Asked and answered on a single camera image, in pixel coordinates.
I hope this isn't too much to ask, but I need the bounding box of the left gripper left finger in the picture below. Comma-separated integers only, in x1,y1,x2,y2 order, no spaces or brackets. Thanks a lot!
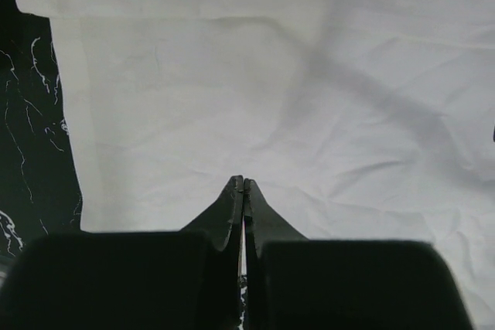
181,175,244,329

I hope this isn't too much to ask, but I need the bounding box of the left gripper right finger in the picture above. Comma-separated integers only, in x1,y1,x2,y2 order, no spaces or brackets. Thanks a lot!
243,179,308,329

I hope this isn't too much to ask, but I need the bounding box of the white daisy print t-shirt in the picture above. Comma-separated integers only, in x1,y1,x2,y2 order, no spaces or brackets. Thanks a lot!
15,0,494,329

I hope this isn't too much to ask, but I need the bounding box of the black marbled table mat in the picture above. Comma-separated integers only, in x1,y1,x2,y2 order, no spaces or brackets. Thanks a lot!
1,0,82,261

